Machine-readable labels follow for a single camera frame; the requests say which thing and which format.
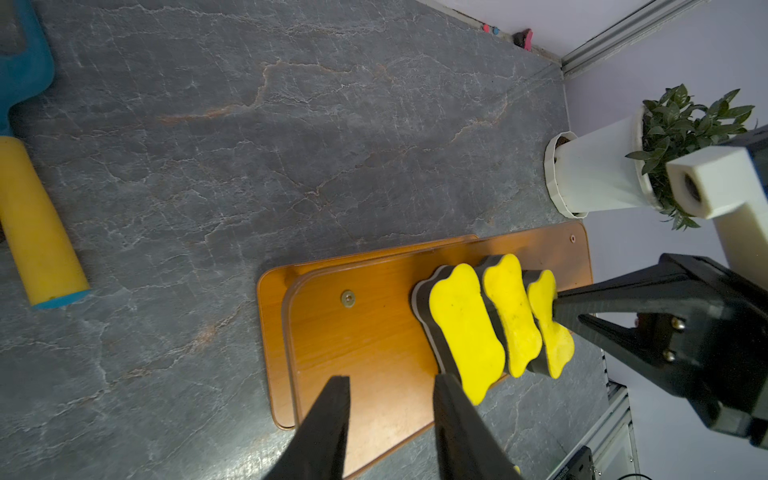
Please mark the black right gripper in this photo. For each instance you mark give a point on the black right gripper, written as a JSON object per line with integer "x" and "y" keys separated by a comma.
{"x": 701, "y": 333}

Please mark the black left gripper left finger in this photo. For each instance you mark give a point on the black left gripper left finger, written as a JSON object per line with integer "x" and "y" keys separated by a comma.
{"x": 318, "y": 448}

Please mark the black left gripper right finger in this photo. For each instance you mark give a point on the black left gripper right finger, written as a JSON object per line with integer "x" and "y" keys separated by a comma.
{"x": 465, "y": 447}

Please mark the yellow eraser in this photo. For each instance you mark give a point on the yellow eraser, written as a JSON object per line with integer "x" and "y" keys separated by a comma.
{"x": 504, "y": 293}
{"x": 558, "y": 344}
{"x": 453, "y": 315}

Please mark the orange wooden two-tier shelf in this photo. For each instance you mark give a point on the orange wooden two-tier shelf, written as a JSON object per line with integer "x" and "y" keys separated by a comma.
{"x": 351, "y": 316}

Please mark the white plant pot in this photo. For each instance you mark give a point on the white plant pot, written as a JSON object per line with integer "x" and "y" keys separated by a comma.
{"x": 593, "y": 172}

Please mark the green potted plant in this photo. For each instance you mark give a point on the green potted plant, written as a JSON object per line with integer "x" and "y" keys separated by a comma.
{"x": 674, "y": 126}

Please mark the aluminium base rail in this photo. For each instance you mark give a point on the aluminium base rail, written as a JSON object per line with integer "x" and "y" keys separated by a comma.
{"x": 608, "y": 450}

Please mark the pink object at wall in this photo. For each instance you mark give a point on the pink object at wall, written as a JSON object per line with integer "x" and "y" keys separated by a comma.
{"x": 523, "y": 39}

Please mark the teal garden fork yellow handle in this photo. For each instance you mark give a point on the teal garden fork yellow handle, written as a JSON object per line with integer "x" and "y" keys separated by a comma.
{"x": 45, "y": 259}

